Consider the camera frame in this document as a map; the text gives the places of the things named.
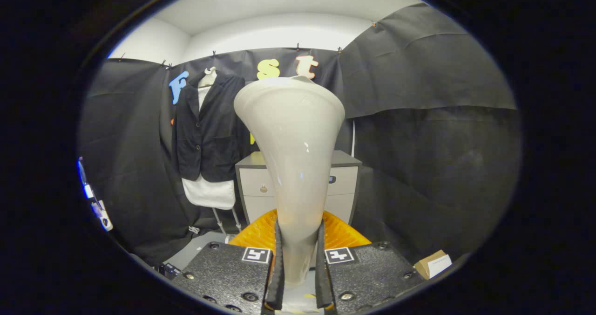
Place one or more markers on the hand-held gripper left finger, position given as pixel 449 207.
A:
pixel 276 277

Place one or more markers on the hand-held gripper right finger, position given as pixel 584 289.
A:
pixel 322 277

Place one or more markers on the white garment steamer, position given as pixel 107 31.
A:
pixel 288 142

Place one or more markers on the black jacket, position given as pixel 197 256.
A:
pixel 209 142

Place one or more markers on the grey cabinet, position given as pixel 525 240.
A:
pixel 253 180

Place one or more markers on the cardboard box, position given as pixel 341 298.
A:
pixel 426 264

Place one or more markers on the small dark object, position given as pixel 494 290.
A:
pixel 168 270

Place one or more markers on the white and blue object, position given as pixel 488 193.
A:
pixel 101 215

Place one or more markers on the black backdrop cloth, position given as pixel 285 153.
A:
pixel 419 72

